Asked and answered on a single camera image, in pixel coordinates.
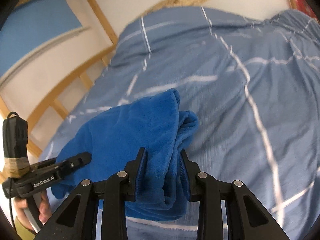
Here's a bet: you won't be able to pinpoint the blue fleece pants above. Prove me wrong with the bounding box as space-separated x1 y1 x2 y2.
50 88 200 222

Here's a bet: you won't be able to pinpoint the person left hand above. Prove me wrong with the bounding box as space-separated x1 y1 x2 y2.
14 191 52 231

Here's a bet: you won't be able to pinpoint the blue checked duvet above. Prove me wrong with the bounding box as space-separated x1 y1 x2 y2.
42 7 319 239

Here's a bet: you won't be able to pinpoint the blue window blind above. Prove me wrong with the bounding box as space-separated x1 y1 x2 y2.
1 0 82 75

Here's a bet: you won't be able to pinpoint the red storage box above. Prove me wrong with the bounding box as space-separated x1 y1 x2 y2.
295 0 316 18

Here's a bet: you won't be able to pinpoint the beige patterned pillow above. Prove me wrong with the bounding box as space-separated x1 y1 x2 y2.
139 0 211 17

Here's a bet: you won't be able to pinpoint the wooden bunk bed frame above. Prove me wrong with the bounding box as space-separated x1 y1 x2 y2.
1 0 297 161

